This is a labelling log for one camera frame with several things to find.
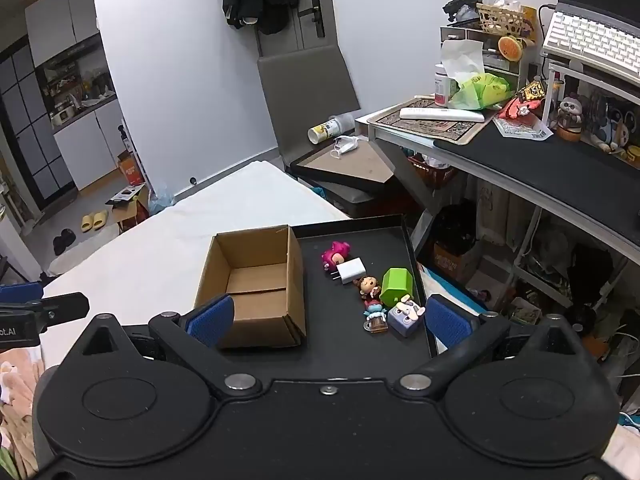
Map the white keyboard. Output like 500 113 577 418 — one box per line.
541 2 640 87

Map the black door handle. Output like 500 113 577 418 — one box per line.
298 0 326 39

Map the white charger plug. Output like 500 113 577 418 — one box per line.
327 257 368 284

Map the orange printed box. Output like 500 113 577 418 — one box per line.
117 150 146 186

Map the white desk riser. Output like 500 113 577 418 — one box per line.
542 57 640 163

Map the pale blue plastic bag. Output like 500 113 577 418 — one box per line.
148 182 176 216

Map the beige tote bag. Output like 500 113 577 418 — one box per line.
475 182 541 257

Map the white wall cabinet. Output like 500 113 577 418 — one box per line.
25 0 101 69

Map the black tray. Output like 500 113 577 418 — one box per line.
215 213 440 385

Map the white tissue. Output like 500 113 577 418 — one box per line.
440 39 486 84

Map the orange cardboard box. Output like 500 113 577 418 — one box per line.
432 242 481 284

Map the orange round plush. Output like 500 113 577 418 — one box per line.
498 35 527 61

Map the pink dinosaur costume figurine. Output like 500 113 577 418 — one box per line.
321 241 357 274

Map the white bottle pink label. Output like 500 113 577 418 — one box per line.
433 62 454 108

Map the green plastic bag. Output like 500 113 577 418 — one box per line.
450 72 517 111

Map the beige printed blanket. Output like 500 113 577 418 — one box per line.
0 360 47 480

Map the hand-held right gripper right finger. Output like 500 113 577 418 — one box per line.
395 294 596 401

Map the green toy house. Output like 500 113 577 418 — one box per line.
379 267 414 307

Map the panda figurine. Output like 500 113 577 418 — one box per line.
556 95 585 142

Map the white plastic package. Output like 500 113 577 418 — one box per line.
492 112 555 142

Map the red plastic basket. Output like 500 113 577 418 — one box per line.
407 152 459 189

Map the wicker basket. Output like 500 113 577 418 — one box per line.
476 2 526 37

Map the blue white figurine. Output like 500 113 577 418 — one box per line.
592 105 634 154

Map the black framed glass door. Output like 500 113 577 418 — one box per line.
0 42 76 214

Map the open brown floor carton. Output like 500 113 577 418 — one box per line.
106 185 151 234

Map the red pouch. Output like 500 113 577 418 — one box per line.
497 96 544 121

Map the grey chair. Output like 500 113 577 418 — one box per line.
256 44 426 221

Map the white bed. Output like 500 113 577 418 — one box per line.
39 160 351 361

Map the patterned placemat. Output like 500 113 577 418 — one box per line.
367 105 497 147

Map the white blue bedsheet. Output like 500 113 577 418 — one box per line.
419 262 494 357

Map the grey drawer organizer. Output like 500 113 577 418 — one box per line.
440 25 532 94

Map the white base cabinet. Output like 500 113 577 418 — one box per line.
52 97 139 192

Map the black dragon figure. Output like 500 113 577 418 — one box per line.
442 0 485 24

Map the yellow black snack packet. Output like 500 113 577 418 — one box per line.
516 80 546 104

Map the brown cardboard box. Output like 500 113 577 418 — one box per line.
194 225 308 350

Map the purple cube bunny figurine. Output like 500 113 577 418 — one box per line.
387 295 426 339

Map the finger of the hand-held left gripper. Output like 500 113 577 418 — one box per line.
22 292 91 327
0 282 46 304

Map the white remote control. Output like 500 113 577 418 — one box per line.
399 106 486 124

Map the black framed board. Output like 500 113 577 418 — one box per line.
290 137 399 195

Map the white yellow paper cup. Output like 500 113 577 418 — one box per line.
307 114 357 146

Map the brown-haired doll figurine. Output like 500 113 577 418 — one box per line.
354 275 384 301

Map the blue-haired small figurine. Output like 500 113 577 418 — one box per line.
362 300 389 335

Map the white face mask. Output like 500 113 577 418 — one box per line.
330 135 362 160

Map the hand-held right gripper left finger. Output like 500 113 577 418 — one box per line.
72 294 263 402

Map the black bag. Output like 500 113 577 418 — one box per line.
432 204 479 256

